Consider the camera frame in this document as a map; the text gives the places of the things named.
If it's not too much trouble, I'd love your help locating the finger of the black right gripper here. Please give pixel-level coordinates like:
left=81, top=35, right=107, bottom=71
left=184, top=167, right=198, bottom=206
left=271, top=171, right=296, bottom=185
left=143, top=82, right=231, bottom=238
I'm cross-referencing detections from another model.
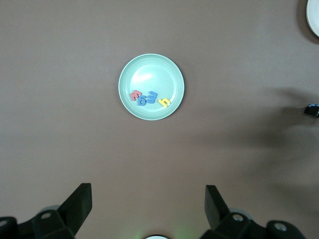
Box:
left=304, top=106, right=319, bottom=117

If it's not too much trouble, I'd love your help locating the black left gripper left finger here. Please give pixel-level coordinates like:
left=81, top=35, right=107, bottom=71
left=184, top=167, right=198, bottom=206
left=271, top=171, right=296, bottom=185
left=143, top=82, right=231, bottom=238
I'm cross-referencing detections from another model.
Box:
left=0, top=183, right=92, bottom=239

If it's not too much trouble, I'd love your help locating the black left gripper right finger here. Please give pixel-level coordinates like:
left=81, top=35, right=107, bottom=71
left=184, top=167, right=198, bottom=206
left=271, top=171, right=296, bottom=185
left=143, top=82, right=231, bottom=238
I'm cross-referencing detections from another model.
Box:
left=200, top=185, right=306, bottom=239

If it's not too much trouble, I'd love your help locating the red lowercase letter w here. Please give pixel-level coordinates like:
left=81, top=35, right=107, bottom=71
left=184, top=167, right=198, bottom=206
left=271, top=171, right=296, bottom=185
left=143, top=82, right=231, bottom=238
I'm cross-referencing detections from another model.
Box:
left=130, top=89, right=142, bottom=102

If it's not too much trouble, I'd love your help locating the blue lowercase letter m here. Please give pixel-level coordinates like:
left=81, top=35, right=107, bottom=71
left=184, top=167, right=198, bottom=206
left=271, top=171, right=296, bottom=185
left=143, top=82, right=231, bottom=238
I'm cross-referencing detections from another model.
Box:
left=146, top=91, right=159, bottom=104

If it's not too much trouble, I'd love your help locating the beige plate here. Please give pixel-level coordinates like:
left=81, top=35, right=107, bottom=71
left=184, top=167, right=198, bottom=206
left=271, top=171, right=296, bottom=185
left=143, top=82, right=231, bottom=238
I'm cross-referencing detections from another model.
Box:
left=306, top=0, right=319, bottom=38

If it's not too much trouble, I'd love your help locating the green plate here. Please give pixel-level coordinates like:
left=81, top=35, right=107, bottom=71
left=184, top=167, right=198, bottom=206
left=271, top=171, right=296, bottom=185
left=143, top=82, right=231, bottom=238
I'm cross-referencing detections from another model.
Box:
left=118, top=53, right=185, bottom=121

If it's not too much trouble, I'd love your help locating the brown table mat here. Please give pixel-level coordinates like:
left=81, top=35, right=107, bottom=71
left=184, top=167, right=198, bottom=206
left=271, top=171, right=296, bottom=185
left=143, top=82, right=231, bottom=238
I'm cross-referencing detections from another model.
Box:
left=0, top=0, right=319, bottom=239

